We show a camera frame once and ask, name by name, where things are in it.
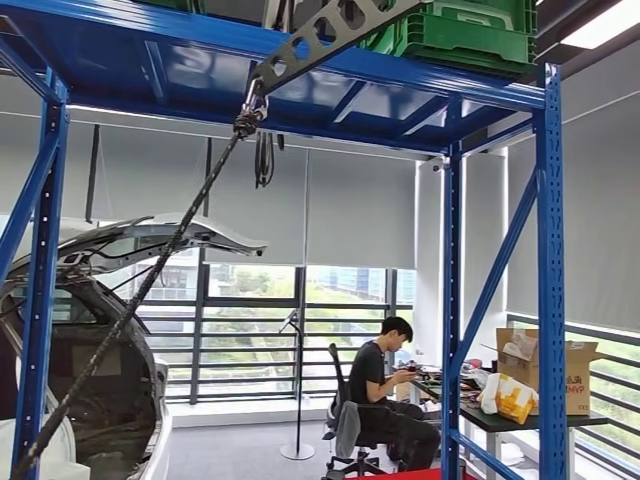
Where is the blue metal shelf rack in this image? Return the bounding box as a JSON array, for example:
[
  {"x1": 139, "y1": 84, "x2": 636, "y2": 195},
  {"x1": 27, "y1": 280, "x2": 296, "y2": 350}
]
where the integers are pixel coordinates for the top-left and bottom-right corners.
[{"x1": 0, "y1": 0, "x2": 574, "y2": 480}]

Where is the grey roller blind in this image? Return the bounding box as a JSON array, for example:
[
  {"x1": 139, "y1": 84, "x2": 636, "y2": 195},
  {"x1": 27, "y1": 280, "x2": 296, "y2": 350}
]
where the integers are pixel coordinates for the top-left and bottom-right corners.
[
  {"x1": 507, "y1": 39, "x2": 640, "y2": 333},
  {"x1": 97, "y1": 129, "x2": 206, "y2": 223},
  {"x1": 0, "y1": 112, "x2": 91, "y2": 223},
  {"x1": 207, "y1": 142, "x2": 307, "y2": 266},
  {"x1": 307, "y1": 150, "x2": 417, "y2": 270}
]

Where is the black window railing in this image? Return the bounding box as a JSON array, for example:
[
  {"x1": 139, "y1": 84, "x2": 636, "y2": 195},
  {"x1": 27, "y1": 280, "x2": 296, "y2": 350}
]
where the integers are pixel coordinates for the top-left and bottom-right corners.
[
  {"x1": 507, "y1": 311, "x2": 640, "y2": 480},
  {"x1": 134, "y1": 301, "x2": 416, "y2": 402}
]

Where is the black office chair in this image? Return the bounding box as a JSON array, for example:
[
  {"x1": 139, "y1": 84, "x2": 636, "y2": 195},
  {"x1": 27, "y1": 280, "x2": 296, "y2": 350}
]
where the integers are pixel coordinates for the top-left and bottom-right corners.
[{"x1": 322, "y1": 343, "x2": 389, "y2": 480}]

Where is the white car tailgate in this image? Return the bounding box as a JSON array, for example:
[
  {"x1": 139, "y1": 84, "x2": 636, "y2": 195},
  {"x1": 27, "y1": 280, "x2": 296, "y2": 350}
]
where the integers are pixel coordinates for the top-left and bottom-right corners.
[{"x1": 7, "y1": 211, "x2": 269, "y2": 280}]

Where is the person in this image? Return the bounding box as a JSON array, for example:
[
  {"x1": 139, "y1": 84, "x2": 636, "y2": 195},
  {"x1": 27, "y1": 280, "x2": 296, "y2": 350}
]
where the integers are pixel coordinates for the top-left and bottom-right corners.
[{"x1": 348, "y1": 316, "x2": 442, "y2": 473}]

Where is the silver carabiner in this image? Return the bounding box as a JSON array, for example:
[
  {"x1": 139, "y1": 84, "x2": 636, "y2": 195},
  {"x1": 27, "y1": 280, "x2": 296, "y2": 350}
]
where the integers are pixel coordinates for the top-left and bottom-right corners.
[{"x1": 233, "y1": 78, "x2": 270, "y2": 139}]

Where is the black floor stand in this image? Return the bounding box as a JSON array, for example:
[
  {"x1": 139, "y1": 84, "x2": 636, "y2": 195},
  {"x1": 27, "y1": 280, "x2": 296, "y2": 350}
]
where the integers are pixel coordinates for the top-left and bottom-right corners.
[{"x1": 278, "y1": 309, "x2": 316, "y2": 462}]

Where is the grey jacket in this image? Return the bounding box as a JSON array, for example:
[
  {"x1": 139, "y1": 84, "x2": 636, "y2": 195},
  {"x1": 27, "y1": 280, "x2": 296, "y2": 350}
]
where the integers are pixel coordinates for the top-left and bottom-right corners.
[{"x1": 334, "y1": 400, "x2": 362, "y2": 460}]

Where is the silver perforated metal bar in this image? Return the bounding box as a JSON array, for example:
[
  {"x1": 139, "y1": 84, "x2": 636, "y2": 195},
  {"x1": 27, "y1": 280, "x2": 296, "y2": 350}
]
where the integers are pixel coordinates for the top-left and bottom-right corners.
[{"x1": 251, "y1": 0, "x2": 436, "y2": 97}]

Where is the red barrier tape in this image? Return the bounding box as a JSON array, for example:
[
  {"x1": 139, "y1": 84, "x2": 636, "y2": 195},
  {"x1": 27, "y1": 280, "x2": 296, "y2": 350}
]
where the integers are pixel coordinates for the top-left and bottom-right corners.
[{"x1": 345, "y1": 466, "x2": 476, "y2": 480}]

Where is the long ceiling light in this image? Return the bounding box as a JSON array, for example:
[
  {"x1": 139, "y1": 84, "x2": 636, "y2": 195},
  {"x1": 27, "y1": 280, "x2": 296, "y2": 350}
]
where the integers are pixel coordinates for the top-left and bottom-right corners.
[
  {"x1": 559, "y1": 0, "x2": 640, "y2": 51},
  {"x1": 67, "y1": 102, "x2": 241, "y2": 130}
]

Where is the white yellow plastic bag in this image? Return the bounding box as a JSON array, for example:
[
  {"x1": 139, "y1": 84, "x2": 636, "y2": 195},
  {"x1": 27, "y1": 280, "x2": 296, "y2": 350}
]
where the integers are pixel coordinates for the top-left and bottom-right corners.
[{"x1": 477, "y1": 372, "x2": 540, "y2": 425}]

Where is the white car body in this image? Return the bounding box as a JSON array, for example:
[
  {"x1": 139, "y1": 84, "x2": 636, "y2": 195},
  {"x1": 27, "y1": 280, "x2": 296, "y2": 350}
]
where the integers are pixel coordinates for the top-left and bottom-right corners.
[{"x1": 0, "y1": 264, "x2": 174, "y2": 480}]

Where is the black desk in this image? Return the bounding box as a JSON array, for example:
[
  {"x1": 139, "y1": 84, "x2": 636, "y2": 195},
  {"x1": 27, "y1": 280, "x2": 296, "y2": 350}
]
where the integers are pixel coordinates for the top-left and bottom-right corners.
[{"x1": 395, "y1": 367, "x2": 610, "y2": 480}]

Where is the printed brown cardboard box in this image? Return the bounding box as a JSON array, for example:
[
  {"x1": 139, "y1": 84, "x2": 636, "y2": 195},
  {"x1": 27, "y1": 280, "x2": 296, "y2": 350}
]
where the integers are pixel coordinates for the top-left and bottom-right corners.
[{"x1": 496, "y1": 327, "x2": 604, "y2": 417}]

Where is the black hanging cable bundle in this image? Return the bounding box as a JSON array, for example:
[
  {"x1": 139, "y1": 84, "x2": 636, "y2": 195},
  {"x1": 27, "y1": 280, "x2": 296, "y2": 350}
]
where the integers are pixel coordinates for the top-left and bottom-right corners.
[{"x1": 254, "y1": 131, "x2": 286, "y2": 190}]

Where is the black window frame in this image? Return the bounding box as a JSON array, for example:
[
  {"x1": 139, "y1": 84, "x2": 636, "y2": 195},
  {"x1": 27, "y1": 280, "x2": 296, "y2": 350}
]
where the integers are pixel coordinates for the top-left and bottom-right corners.
[{"x1": 189, "y1": 264, "x2": 401, "y2": 405}]

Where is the black braided rope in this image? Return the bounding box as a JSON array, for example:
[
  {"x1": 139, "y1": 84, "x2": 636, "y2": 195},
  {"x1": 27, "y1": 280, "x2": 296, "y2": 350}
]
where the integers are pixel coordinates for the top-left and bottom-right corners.
[{"x1": 11, "y1": 125, "x2": 247, "y2": 480}]

